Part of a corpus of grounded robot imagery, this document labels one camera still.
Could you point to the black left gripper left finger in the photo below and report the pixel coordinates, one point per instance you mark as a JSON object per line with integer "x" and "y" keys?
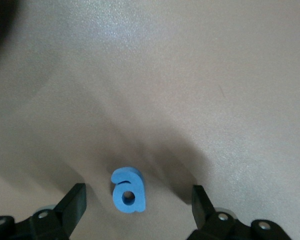
{"x": 70, "y": 207}

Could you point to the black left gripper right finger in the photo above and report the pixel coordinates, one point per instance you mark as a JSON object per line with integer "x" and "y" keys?
{"x": 202, "y": 210}

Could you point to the blue foam lowercase a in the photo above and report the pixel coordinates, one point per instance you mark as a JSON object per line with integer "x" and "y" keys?
{"x": 137, "y": 183}

